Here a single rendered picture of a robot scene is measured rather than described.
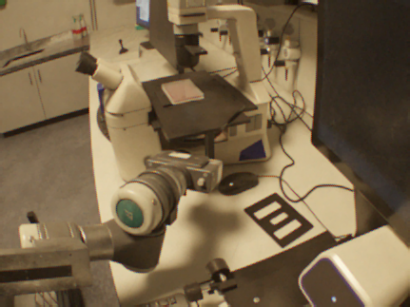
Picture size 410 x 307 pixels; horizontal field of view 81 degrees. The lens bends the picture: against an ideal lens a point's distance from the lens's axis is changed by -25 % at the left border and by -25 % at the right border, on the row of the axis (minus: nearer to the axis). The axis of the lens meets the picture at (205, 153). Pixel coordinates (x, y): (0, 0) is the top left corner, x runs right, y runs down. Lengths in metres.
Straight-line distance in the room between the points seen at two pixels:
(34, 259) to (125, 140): 0.48
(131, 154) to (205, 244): 0.30
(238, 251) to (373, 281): 0.44
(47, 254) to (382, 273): 0.41
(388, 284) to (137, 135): 0.68
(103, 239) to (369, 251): 0.39
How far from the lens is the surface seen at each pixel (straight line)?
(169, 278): 0.66
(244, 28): 0.86
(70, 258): 0.43
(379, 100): 0.33
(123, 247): 0.51
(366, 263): 0.32
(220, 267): 0.53
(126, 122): 0.77
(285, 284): 0.54
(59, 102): 3.02
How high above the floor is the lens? 1.31
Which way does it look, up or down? 36 degrees down
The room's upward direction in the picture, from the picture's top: 3 degrees counter-clockwise
